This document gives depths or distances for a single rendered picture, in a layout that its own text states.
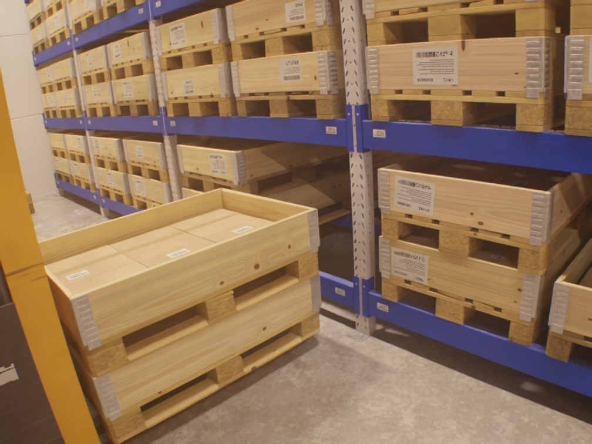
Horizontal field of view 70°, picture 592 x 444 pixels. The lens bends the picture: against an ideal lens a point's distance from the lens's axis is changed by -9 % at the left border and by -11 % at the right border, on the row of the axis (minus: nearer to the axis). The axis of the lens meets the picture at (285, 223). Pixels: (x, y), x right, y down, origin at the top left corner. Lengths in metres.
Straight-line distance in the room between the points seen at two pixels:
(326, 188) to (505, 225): 1.87
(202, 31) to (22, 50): 4.84
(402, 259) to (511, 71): 1.01
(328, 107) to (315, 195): 1.24
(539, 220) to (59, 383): 1.90
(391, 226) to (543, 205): 0.75
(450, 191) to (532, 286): 0.52
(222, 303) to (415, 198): 0.96
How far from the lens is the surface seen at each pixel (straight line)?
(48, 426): 1.91
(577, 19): 1.80
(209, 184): 3.35
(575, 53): 1.79
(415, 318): 2.40
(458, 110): 1.97
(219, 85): 3.07
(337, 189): 3.66
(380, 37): 2.17
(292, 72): 2.53
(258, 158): 3.10
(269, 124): 2.74
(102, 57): 4.78
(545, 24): 1.86
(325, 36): 2.37
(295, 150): 3.30
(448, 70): 1.98
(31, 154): 7.66
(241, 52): 2.89
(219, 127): 3.15
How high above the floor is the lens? 1.45
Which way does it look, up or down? 19 degrees down
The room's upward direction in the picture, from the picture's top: 5 degrees counter-clockwise
